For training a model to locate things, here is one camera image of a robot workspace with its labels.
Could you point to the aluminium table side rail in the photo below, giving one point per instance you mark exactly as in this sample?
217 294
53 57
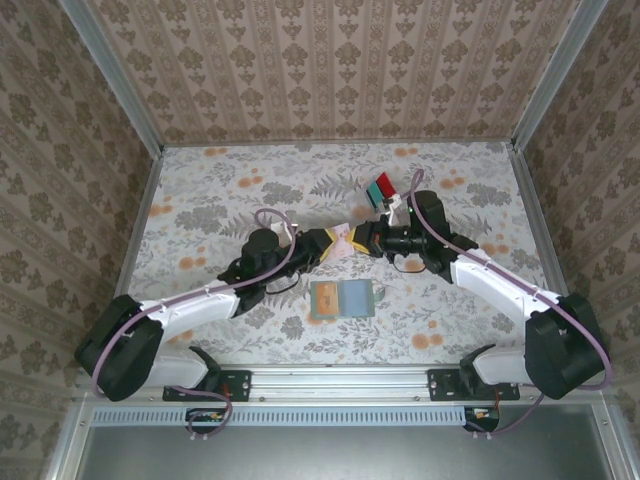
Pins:
542 235
135 240

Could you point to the red plastic card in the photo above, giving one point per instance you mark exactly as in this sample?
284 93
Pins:
386 184

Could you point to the green leather card holder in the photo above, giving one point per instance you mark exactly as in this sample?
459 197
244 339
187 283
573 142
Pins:
357 300

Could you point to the orange plastic card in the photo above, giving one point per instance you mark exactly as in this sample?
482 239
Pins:
326 300

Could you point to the floral patterned table cover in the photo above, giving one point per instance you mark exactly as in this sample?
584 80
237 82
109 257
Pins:
225 175

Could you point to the teal plastic card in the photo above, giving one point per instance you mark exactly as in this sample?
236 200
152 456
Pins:
376 194

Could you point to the aluminium frame post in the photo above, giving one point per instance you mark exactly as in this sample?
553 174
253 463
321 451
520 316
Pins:
556 75
114 75

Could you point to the aluminium lower frame rail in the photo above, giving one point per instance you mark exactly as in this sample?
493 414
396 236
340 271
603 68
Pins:
67 440
612 445

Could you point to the clear acrylic card stand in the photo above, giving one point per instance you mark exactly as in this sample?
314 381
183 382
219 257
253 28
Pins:
362 207

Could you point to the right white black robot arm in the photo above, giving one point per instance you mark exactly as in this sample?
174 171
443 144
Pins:
495 286

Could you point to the grey metal panel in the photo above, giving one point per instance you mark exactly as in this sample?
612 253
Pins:
325 455

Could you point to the aluminium front beam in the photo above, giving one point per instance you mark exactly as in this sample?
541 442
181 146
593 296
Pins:
340 382

